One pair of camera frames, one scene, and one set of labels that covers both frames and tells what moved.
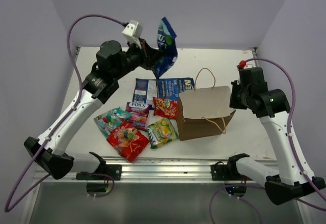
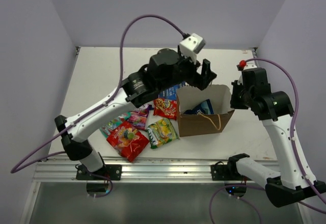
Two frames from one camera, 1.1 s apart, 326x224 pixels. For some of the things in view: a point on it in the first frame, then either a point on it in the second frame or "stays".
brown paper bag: (202, 112) stays
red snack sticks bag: (165, 108) stays
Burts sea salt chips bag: (165, 36) → (205, 107)
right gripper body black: (238, 99) stays
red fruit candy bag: (128, 141) stays
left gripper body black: (136, 56) → (187, 72)
